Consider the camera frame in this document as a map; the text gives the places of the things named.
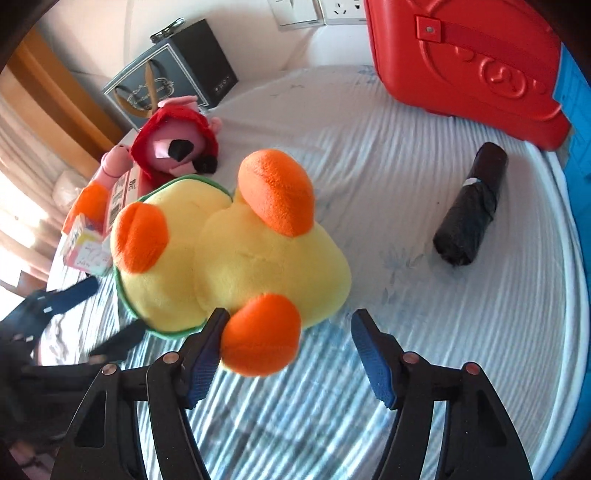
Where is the red plastic suitcase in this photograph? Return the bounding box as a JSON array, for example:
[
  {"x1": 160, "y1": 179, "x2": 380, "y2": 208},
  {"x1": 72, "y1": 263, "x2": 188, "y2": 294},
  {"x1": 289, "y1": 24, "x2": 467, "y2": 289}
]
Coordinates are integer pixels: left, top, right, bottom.
[{"x1": 365, "y1": 0, "x2": 570, "y2": 150}]

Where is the blue striped bed sheet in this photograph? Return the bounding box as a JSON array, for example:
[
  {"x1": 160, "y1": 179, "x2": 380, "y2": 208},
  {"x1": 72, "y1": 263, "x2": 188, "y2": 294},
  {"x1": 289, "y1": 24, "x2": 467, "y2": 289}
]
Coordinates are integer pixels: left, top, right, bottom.
[{"x1": 189, "y1": 66, "x2": 589, "y2": 479}]

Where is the blue plastic storage crate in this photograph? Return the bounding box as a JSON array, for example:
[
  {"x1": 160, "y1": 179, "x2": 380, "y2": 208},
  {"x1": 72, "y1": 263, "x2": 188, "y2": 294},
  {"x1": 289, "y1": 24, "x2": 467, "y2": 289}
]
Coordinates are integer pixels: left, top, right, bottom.
[{"x1": 544, "y1": 46, "x2": 590, "y2": 479}]

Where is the green frog hood duck plush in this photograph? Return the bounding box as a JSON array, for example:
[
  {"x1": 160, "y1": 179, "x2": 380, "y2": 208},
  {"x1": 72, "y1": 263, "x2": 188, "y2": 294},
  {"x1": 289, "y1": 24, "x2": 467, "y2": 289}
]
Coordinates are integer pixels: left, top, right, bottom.
[{"x1": 110, "y1": 149, "x2": 352, "y2": 377}]

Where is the pink curtain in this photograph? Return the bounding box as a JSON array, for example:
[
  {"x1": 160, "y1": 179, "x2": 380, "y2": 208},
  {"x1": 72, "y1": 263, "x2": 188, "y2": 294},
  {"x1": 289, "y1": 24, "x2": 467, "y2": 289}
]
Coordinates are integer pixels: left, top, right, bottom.
[{"x1": 1, "y1": 99, "x2": 69, "y2": 297}]

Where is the red dress pig plush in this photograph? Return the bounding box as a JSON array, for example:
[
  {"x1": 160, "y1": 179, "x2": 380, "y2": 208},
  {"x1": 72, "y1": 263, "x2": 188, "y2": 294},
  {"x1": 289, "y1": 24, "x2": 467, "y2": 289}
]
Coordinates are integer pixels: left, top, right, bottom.
[{"x1": 130, "y1": 96, "x2": 221, "y2": 188}]

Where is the pink white tissue pack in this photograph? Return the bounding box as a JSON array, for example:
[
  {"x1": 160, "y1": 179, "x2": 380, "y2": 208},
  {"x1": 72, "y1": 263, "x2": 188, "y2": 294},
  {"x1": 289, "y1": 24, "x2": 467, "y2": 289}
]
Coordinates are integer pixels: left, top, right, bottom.
[{"x1": 103, "y1": 165, "x2": 150, "y2": 236}]

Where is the dark gift bag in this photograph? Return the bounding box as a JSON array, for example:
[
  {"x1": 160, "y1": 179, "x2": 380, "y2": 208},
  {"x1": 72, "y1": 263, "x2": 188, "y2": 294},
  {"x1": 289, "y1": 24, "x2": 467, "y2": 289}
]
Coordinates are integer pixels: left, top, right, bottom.
[{"x1": 102, "y1": 19, "x2": 238, "y2": 129}]

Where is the metal flask on bag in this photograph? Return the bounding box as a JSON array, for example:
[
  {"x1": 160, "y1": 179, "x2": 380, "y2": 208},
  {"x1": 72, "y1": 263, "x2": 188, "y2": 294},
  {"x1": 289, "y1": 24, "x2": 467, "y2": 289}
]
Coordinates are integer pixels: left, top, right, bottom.
[{"x1": 150, "y1": 17, "x2": 185, "y2": 44}]

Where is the white plastic bag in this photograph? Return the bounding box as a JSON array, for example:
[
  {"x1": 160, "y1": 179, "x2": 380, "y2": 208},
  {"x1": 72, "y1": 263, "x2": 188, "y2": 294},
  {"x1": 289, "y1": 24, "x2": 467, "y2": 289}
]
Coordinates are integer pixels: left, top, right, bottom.
[{"x1": 52, "y1": 169, "x2": 88, "y2": 214}]

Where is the orange dress pig plush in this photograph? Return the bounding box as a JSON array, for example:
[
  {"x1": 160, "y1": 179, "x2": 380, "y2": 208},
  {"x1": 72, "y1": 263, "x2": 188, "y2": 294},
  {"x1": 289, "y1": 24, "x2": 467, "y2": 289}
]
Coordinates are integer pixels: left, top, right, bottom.
[{"x1": 61, "y1": 144, "x2": 133, "y2": 234}]

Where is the small colourful tissue pack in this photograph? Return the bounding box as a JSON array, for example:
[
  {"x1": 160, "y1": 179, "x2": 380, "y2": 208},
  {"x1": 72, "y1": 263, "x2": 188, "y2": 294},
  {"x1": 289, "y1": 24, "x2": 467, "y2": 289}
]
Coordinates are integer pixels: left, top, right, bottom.
[{"x1": 60, "y1": 214, "x2": 112, "y2": 276}]

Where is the white wall socket panel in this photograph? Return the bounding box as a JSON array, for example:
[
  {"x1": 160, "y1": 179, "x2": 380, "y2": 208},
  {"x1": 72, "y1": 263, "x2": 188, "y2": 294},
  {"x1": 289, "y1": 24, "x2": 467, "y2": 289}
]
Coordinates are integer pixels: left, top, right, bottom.
[{"x1": 267, "y1": 0, "x2": 367, "y2": 29}]

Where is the black umbrella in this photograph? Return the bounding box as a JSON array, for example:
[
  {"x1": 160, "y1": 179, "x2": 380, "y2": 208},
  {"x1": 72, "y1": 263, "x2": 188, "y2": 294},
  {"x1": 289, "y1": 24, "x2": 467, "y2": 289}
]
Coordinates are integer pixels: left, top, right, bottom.
[{"x1": 433, "y1": 142, "x2": 508, "y2": 267}]

